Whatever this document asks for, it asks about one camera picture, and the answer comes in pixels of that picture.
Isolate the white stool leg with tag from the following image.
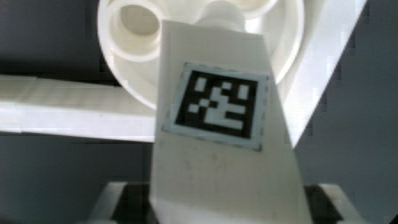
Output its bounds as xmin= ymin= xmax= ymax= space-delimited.
xmin=147 ymin=0 xmax=314 ymax=224

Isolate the white front fence wall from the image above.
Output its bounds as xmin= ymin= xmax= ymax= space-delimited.
xmin=0 ymin=74 xmax=155 ymax=142

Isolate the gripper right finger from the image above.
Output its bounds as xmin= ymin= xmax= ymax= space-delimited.
xmin=304 ymin=183 xmax=371 ymax=224

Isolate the white fence wall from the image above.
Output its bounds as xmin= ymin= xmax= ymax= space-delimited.
xmin=0 ymin=74 xmax=155 ymax=142
xmin=279 ymin=0 xmax=368 ymax=145

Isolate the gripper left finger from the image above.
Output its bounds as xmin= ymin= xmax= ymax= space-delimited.
xmin=76 ymin=182 xmax=156 ymax=224

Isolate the white right fence wall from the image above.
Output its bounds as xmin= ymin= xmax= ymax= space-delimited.
xmin=279 ymin=0 xmax=368 ymax=145

